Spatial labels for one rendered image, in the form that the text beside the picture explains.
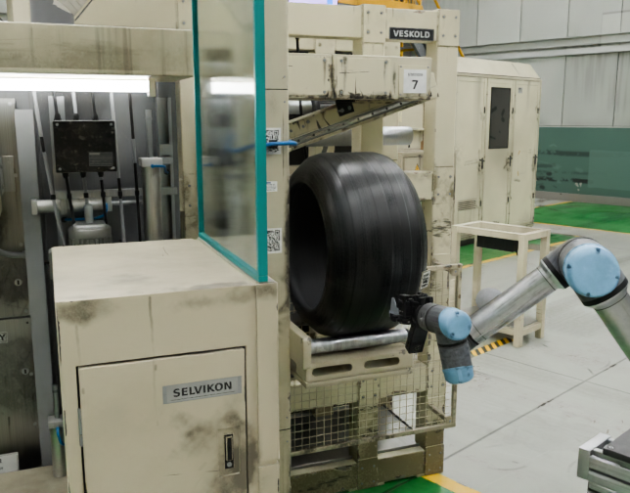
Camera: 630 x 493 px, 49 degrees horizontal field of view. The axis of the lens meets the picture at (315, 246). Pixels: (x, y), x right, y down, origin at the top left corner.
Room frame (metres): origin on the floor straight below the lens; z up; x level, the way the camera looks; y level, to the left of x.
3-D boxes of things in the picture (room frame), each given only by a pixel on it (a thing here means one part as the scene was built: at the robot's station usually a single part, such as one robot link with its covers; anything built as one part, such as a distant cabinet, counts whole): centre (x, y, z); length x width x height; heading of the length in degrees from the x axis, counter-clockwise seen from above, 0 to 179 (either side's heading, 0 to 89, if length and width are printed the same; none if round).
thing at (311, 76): (2.49, -0.09, 1.71); 0.61 x 0.25 x 0.15; 111
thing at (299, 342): (2.10, 0.09, 0.90); 0.40 x 0.03 x 0.10; 21
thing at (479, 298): (4.93, -1.34, 0.40); 0.60 x 0.35 x 0.80; 43
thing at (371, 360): (2.03, -0.12, 0.84); 0.36 x 0.09 x 0.06; 111
